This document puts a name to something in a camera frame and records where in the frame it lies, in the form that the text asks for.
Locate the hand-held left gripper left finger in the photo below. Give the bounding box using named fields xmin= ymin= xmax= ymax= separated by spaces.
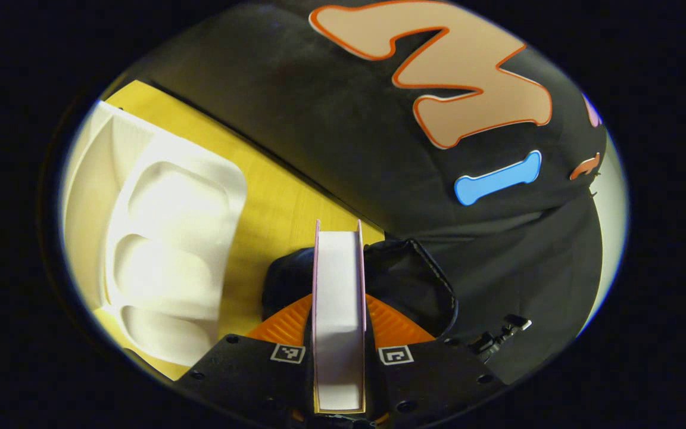
xmin=176 ymin=293 xmax=315 ymax=419

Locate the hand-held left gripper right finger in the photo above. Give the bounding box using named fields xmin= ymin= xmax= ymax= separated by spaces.
xmin=364 ymin=293 xmax=507 ymax=421

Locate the pink book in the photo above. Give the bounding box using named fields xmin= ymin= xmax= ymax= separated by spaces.
xmin=310 ymin=219 xmax=369 ymax=415

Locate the white plastic bookshelf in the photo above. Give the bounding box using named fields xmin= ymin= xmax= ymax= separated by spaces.
xmin=60 ymin=100 xmax=248 ymax=367

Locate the black backdrop cloth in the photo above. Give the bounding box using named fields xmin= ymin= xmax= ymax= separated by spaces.
xmin=105 ymin=0 xmax=609 ymax=385

